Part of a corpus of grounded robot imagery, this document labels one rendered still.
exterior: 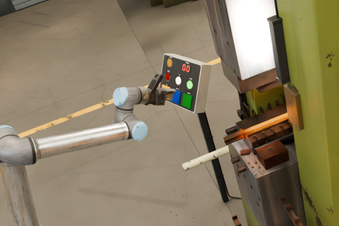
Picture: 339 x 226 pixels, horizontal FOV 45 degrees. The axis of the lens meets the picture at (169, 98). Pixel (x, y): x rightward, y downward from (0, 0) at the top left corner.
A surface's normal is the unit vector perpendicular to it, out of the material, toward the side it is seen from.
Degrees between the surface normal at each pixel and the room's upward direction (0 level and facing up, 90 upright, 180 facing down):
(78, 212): 0
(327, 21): 90
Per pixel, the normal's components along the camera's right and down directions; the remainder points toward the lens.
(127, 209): -0.27, -0.81
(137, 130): 0.62, 0.30
